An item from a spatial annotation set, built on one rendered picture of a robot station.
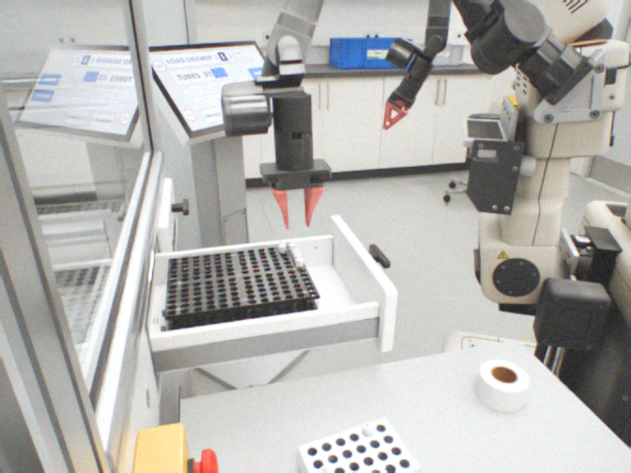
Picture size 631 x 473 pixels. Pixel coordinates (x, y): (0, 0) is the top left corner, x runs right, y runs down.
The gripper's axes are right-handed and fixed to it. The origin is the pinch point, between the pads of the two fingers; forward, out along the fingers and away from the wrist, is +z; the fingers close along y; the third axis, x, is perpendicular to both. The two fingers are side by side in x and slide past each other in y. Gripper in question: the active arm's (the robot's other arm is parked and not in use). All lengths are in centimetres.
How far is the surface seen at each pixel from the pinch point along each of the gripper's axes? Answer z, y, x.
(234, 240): 44, -10, 95
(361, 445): 19.0, 2.6, -28.0
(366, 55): -8, 108, 313
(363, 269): 6.8, 9.4, -5.8
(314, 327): 10.8, -0.2, -13.6
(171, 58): -21, -23, 88
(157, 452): 7.2, -19.1, -34.8
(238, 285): 7.7, -10.1, -4.5
